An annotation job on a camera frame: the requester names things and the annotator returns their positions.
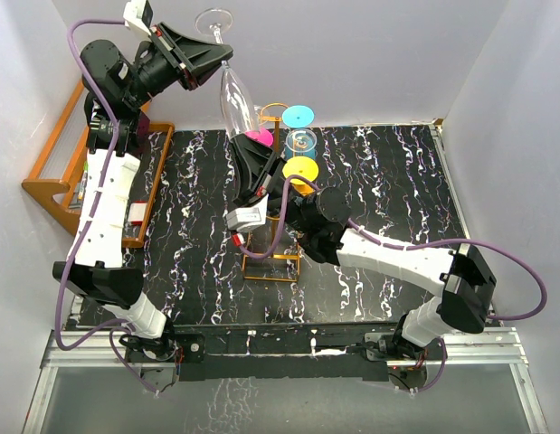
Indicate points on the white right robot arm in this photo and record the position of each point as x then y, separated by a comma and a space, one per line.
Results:
459, 280

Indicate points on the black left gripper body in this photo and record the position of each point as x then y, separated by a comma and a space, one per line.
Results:
186, 75

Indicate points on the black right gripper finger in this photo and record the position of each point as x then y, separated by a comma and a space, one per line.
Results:
244, 190
252, 158

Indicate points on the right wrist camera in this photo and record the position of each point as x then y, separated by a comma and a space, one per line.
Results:
245, 219

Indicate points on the wooden stepped shelf rack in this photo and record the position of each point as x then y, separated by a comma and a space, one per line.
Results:
55, 177

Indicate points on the blue plastic wine glass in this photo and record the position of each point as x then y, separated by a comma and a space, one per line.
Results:
298, 116

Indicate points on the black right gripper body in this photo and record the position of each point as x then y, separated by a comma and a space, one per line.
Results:
274, 186

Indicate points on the red white small block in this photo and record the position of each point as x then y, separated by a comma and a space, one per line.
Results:
137, 213

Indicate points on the clear wine glass front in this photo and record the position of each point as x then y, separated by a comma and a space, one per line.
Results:
235, 100

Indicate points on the magenta plastic wine glass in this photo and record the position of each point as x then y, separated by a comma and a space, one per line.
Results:
262, 136

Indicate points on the orange plastic wine glass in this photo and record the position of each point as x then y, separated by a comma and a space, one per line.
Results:
305, 167

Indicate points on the aluminium frame rail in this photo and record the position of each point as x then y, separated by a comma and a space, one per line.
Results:
482, 386

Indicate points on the clear flute glass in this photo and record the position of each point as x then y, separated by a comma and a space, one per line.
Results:
300, 140

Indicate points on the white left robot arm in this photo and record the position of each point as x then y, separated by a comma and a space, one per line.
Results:
117, 126

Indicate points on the green cap marker pen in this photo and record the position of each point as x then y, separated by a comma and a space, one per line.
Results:
83, 182

